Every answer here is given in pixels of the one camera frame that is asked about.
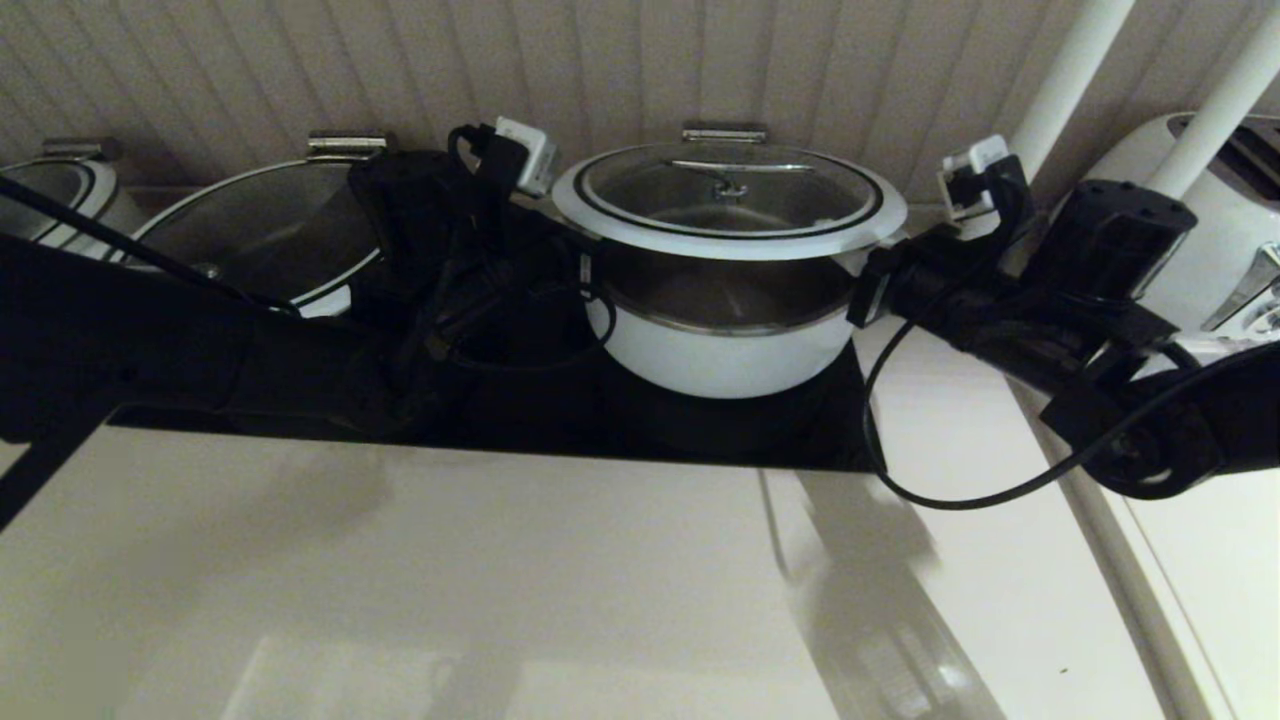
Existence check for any round glass lid white rim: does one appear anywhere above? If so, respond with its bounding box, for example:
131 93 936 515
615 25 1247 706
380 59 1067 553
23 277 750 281
551 140 909 263

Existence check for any white round pot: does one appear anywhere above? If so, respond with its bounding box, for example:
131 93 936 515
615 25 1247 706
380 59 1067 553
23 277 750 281
583 245 867 401

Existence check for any oval glass lid white rim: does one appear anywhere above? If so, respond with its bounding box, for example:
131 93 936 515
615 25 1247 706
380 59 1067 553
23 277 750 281
0 158 103 241
135 158 386 306

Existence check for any black glass cooktop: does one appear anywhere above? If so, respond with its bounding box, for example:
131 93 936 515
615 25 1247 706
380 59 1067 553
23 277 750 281
110 215 876 473

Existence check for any white round pole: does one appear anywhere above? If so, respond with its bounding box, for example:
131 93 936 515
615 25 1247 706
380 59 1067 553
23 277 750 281
1005 0 1136 186
1145 10 1280 201

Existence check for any white toaster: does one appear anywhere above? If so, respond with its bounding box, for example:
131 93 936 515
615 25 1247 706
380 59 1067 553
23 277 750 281
1085 112 1280 336

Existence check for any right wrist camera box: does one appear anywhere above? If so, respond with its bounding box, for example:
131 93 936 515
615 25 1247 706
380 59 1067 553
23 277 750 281
938 135 1031 226

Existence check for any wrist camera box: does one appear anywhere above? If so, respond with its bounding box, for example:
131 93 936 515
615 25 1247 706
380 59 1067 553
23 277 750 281
450 118 559 198
938 135 1031 226

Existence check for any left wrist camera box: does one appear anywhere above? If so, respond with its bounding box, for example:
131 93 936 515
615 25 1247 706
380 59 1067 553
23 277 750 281
450 118 559 198

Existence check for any black right camera cable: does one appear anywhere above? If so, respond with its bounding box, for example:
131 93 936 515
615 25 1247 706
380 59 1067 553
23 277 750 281
862 150 1280 511

